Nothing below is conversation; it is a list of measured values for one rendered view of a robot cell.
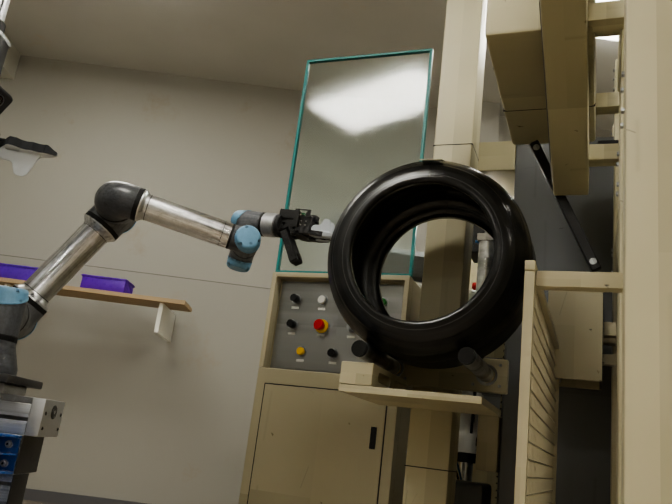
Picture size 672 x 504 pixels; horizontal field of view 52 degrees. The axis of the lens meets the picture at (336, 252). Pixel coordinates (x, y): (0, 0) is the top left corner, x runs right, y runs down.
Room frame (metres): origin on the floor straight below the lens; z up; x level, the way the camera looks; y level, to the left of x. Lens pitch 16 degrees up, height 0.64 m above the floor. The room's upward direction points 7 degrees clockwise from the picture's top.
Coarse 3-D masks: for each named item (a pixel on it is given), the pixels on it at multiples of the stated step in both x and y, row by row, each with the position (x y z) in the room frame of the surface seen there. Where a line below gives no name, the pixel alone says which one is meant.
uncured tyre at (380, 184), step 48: (384, 192) 1.76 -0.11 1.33; (432, 192) 1.95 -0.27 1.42; (480, 192) 1.66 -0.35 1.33; (336, 240) 1.81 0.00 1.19; (384, 240) 2.03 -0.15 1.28; (528, 240) 1.66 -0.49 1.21; (336, 288) 1.82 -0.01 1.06; (480, 288) 1.65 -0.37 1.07; (384, 336) 1.76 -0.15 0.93; (432, 336) 1.70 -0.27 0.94; (480, 336) 1.69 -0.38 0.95
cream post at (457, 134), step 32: (448, 0) 2.10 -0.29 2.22; (480, 0) 2.06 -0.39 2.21; (448, 32) 2.10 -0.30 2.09; (480, 32) 2.06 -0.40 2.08; (448, 64) 2.10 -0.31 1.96; (480, 64) 2.10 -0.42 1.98; (448, 96) 2.09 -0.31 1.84; (480, 96) 2.14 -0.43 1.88; (448, 128) 2.09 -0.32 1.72; (448, 160) 2.09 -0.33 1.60; (448, 224) 2.08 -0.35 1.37; (448, 256) 2.08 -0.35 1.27; (448, 288) 2.07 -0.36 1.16; (416, 416) 2.10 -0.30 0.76; (448, 416) 2.06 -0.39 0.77; (416, 448) 2.09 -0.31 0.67; (448, 448) 2.06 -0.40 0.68; (416, 480) 2.09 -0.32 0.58; (448, 480) 2.06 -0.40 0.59
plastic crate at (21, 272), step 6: (0, 264) 4.99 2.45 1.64; (6, 264) 4.99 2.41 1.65; (12, 264) 4.99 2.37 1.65; (0, 270) 4.99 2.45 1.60; (6, 270) 4.99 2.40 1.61; (12, 270) 4.99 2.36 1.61; (18, 270) 4.99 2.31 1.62; (24, 270) 4.99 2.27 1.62; (30, 270) 4.99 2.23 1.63; (0, 276) 4.99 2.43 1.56; (6, 276) 4.99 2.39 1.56; (12, 276) 4.99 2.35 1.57; (18, 276) 4.99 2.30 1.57; (24, 276) 4.99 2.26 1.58
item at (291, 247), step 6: (282, 234) 1.98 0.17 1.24; (288, 234) 1.97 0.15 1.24; (288, 240) 1.97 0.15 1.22; (294, 240) 2.00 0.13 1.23; (288, 246) 1.97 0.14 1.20; (294, 246) 1.98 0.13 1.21; (288, 252) 1.97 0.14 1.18; (294, 252) 1.96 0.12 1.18; (288, 258) 1.98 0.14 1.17; (294, 258) 1.96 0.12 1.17; (300, 258) 1.99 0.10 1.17; (294, 264) 1.98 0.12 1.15
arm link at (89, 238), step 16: (96, 224) 1.91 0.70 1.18; (112, 224) 1.92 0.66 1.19; (128, 224) 1.96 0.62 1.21; (80, 240) 1.91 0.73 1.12; (96, 240) 1.93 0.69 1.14; (112, 240) 1.96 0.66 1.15; (64, 256) 1.90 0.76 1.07; (80, 256) 1.92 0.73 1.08; (48, 272) 1.90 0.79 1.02; (64, 272) 1.91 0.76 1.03; (32, 288) 1.89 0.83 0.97; (48, 288) 1.90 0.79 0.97; (32, 304) 1.88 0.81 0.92; (32, 320) 1.91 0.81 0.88
